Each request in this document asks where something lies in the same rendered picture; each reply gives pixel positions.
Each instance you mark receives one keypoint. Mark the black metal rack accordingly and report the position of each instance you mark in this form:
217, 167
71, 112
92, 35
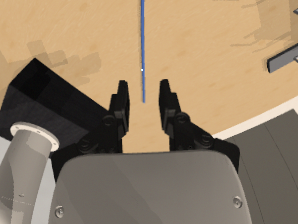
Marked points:
283, 58

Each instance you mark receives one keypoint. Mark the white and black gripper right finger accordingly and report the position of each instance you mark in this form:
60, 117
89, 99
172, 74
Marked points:
186, 134

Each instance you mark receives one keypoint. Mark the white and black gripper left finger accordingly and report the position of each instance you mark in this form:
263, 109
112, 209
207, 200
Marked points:
105, 138

